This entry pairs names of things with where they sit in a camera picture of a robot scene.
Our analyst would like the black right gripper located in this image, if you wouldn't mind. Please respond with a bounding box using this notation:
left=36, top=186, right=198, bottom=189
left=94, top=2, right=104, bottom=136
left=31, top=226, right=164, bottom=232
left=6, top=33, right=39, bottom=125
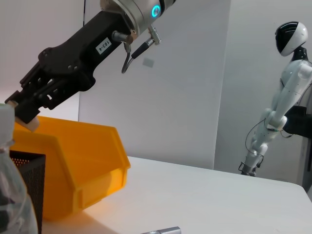
left=4, top=11, right=137, bottom=122

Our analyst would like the beige eraser with barcode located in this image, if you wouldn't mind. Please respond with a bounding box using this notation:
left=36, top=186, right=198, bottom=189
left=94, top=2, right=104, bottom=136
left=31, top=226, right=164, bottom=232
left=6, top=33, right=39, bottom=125
left=8, top=101, right=39, bottom=133

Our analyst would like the clear water bottle green label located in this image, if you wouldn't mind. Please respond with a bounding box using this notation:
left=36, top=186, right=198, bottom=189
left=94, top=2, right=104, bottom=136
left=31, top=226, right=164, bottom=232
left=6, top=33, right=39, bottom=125
left=0, top=103, right=39, bottom=234

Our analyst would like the silver marker pen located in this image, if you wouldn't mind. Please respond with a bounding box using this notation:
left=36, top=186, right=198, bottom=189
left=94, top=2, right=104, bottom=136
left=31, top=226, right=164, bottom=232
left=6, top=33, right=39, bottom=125
left=142, top=226, right=181, bottom=234

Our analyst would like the black mesh pen holder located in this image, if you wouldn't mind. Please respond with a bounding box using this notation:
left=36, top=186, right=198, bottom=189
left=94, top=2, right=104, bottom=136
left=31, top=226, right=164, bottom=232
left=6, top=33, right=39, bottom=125
left=9, top=150, right=46, bottom=234

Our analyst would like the yellow plastic storage bin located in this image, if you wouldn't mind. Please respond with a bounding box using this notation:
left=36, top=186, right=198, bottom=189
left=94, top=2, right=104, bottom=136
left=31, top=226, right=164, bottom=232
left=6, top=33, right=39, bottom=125
left=11, top=116, right=131, bottom=221

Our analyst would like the white humanoid robot black face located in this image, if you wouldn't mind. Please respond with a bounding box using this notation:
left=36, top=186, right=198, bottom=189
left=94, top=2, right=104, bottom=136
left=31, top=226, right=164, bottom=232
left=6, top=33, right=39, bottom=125
left=238, top=21, right=312, bottom=176

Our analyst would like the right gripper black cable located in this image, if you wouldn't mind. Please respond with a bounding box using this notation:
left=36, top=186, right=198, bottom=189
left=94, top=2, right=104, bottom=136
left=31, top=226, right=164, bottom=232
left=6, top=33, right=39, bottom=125
left=112, top=24, right=163, bottom=74

